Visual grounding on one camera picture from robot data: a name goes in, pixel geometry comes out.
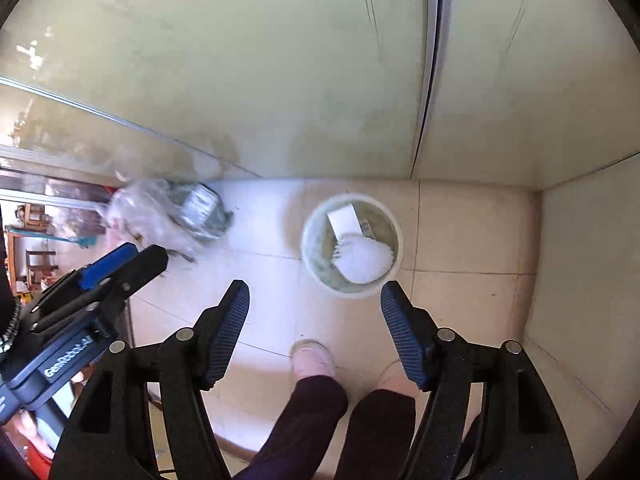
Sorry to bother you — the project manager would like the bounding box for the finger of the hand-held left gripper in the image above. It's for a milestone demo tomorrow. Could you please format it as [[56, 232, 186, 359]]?
[[40, 242, 140, 307], [30, 245, 169, 343]]

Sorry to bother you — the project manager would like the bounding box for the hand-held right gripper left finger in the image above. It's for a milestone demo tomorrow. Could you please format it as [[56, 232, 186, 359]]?
[[50, 280, 251, 480]]

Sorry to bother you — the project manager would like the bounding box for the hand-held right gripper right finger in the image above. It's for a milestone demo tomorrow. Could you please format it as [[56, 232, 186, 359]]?
[[380, 281, 578, 480]]

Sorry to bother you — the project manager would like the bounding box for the white paper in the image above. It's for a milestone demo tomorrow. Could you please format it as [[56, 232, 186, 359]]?
[[332, 234, 396, 283]]

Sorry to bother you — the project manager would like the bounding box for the translucent white plastic bin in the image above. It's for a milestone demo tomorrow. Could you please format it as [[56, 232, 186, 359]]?
[[300, 192, 405, 301]]

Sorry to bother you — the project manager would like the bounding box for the clear crumpled plastic bag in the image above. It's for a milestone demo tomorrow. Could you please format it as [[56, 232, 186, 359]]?
[[102, 177, 236, 263]]

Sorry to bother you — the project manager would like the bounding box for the wooden stool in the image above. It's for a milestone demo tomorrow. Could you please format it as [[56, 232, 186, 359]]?
[[24, 247, 59, 282]]

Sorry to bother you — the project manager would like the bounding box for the pink slipper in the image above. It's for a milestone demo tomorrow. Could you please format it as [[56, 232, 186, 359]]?
[[291, 340, 337, 378]]

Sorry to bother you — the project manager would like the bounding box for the person's right leg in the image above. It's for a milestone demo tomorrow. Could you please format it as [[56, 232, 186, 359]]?
[[347, 389, 418, 480]]

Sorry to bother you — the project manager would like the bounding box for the person's leg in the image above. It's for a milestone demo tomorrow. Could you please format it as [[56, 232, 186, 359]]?
[[347, 389, 418, 480], [235, 375, 349, 480]]

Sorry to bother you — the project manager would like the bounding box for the person's left leg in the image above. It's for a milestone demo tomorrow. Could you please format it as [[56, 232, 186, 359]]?
[[235, 375, 349, 480]]

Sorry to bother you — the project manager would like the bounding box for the black coiled cable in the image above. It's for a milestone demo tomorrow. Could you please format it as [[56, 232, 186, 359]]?
[[0, 300, 21, 356]]

